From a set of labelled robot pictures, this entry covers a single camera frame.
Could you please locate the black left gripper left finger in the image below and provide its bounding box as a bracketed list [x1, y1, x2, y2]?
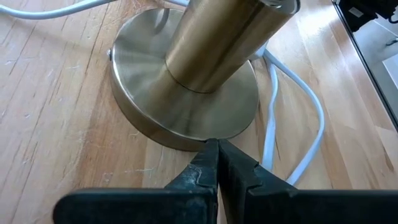
[52, 138, 220, 224]

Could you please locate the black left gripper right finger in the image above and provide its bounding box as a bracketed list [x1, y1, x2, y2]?
[218, 138, 398, 224]

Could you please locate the brass lamp socket base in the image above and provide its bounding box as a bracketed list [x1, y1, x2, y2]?
[107, 0, 302, 152]

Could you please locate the white lamp cord with switch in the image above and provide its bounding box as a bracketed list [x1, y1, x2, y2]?
[0, 0, 326, 187]

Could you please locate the black aluminium table frame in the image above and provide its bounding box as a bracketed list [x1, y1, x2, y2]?
[331, 0, 398, 131]

